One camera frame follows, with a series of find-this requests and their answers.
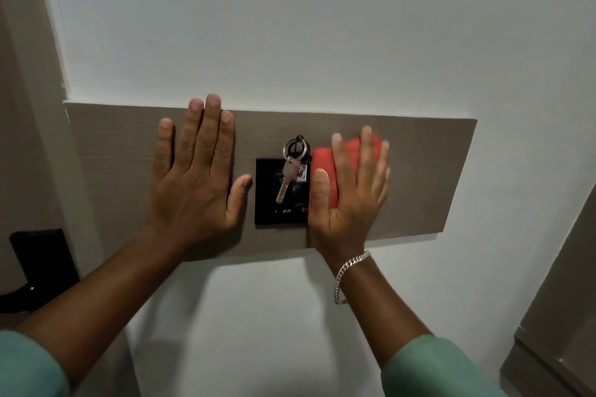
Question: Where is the person's right hand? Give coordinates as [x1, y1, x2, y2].
[308, 125, 391, 270]

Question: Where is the person's left hand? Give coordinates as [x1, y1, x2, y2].
[147, 94, 253, 247]

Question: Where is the red cleaning sponge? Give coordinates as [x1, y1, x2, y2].
[310, 134, 383, 210]

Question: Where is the person's left forearm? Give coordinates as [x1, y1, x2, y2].
[15, 226, 196, 388]

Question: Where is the person's right forearm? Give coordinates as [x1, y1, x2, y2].
[333, 252, 434, 368]

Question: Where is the silver key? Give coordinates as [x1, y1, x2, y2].
[276, 156, 302, 204]

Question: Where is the brown wooden door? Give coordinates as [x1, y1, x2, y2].
[0, 0, 108, 332]

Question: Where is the black key card switch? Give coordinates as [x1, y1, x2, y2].
[255, 158, 312, 226]

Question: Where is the brown wooden wall panel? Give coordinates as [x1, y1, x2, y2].
[63, 102, 478, 262]

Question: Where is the silver key ring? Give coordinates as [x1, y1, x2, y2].
[283, 138, 310, 161]

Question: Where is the silver chain bracelet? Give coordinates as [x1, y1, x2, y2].
[334, 250, 371, 305]

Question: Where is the black door lock handle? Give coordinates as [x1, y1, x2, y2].
[0, 229, 81, 314]

